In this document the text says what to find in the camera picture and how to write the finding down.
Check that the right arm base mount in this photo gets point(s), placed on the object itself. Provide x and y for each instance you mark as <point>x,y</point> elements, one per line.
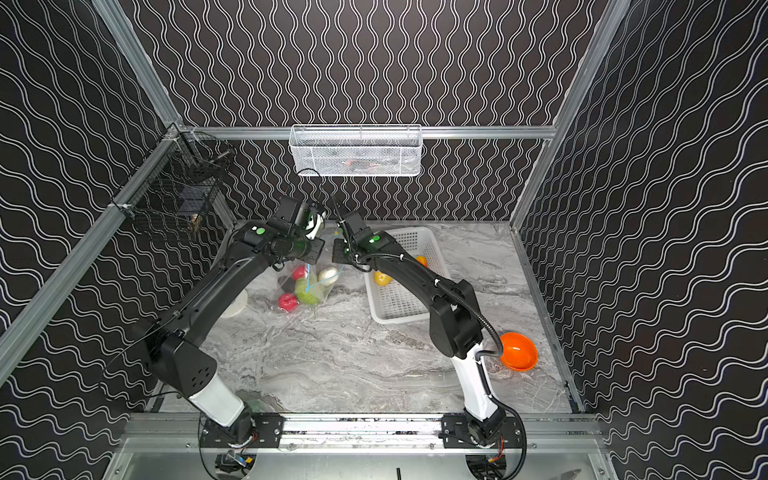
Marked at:
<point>464,431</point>

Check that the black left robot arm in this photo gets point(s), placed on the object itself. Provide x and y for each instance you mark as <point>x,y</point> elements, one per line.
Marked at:
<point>172,348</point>

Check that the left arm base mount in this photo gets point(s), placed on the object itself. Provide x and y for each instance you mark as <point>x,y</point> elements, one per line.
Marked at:
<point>263,430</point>

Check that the red apple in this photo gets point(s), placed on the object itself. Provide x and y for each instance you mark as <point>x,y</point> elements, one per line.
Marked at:
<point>288,302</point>

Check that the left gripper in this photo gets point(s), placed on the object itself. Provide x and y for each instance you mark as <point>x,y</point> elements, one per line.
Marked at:
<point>306,248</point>

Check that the white tape roll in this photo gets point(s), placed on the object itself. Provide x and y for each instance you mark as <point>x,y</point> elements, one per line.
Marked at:
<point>236,306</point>

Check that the white plastic basket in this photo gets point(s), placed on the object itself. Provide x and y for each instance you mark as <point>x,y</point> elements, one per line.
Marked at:
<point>406,298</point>

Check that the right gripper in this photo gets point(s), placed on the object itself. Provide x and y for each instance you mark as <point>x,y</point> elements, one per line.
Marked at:
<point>346,249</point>

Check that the black wire wall basket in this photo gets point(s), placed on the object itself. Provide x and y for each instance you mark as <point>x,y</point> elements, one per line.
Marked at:
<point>177,200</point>

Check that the clear wall basket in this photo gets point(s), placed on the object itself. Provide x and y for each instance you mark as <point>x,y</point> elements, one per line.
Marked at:
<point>357,150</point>

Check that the orange plastic bowl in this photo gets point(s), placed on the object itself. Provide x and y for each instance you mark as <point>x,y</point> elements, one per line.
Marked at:
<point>519,352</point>

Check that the green cabbage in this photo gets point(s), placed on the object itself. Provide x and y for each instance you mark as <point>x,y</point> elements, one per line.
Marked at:
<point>309,293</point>

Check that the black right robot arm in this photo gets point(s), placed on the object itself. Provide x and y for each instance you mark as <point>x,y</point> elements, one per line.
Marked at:
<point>457,329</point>

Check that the white daikon radish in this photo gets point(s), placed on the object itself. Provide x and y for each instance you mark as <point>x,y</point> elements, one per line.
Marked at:
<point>328,276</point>

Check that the clear zip top bag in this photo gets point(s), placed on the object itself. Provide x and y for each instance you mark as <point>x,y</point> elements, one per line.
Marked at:
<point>286,284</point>

